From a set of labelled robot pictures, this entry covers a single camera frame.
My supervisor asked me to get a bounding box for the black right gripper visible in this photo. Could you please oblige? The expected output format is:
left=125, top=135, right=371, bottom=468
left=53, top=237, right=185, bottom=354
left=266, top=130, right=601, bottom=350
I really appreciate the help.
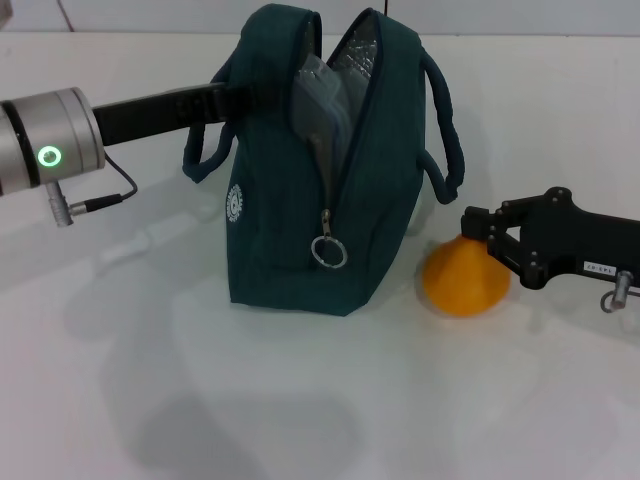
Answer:
left=460, top=187, right=640, bottom=291

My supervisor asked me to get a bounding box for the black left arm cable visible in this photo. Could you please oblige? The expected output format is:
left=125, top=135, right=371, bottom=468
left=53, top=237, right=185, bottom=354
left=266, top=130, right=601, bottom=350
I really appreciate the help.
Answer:
left=69, top=154, right=139, bottom=211

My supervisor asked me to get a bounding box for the dark teal insulated lunch bag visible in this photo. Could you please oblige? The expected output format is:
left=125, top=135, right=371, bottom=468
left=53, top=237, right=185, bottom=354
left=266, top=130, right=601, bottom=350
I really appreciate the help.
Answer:
left=182, top=3, right=466, bottom=317

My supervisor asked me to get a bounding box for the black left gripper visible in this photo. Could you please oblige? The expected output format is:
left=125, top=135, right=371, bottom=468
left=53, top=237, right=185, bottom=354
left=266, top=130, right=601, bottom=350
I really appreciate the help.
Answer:
left=92, top=82, right=291, bottom=147

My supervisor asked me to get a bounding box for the orange pear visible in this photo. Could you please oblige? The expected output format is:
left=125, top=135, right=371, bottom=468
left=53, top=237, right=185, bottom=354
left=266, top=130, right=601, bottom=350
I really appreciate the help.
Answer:
left=422, top=234, right=512, bottom=317

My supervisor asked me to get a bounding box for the right arm cable with connector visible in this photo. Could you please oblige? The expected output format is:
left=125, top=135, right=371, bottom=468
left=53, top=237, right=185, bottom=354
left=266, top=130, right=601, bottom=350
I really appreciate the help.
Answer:
left=599, top=269, right=640, bottom=314

